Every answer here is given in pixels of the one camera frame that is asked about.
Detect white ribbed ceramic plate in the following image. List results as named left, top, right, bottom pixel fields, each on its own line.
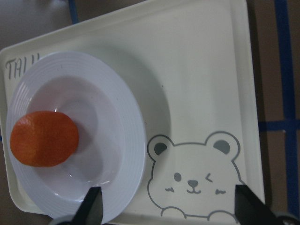
left=6, top=52, right=146, bottom=223

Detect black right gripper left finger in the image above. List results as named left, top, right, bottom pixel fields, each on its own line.
left=72, top=187, right=103, bottom=225

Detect orange mandarin fruit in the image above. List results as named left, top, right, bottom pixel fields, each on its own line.
left=9, top=111, right=79, bottom=167

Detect cream bear plastic tray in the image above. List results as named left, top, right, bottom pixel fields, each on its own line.
left=0, top=0, right=264, bottom=225

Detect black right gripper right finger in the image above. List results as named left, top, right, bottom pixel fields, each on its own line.
left=234, top=185, right=300, bottom=225

